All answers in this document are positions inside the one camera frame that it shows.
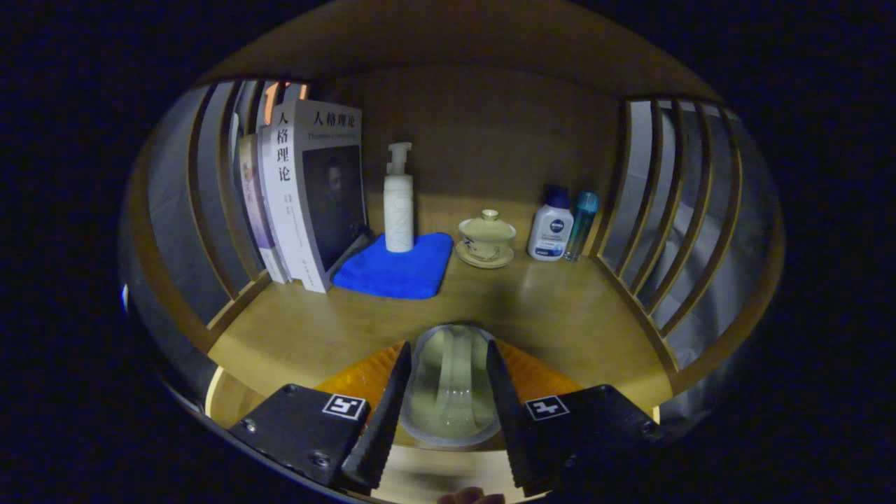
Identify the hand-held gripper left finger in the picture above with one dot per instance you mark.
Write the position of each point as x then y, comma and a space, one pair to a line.
388, 427

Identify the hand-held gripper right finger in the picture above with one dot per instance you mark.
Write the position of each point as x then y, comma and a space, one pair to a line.
511, 427

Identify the wooden drawer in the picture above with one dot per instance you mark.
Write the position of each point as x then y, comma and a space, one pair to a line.
427, 472

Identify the wooden countertop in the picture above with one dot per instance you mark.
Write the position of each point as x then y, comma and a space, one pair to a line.
560, 315

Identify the wooden cabinet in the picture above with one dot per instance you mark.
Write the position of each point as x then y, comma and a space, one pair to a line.
483, 140

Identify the blue folded cloth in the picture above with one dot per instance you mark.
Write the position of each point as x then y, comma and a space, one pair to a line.
399, 269

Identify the beige lidded teacup with saucer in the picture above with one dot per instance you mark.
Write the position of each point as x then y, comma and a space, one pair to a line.
486, 241

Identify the white lotion bottle blue cap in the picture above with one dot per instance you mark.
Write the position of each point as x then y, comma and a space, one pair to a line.
551, 231

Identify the white pump bottle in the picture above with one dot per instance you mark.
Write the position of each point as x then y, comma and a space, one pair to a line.
398, 210

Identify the slim teal bottle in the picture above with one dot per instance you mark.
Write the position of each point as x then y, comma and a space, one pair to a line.
582, 220

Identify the thick white book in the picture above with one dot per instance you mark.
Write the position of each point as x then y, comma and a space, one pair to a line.
308, 196

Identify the thin purple book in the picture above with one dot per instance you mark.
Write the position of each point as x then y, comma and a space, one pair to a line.
255, 203

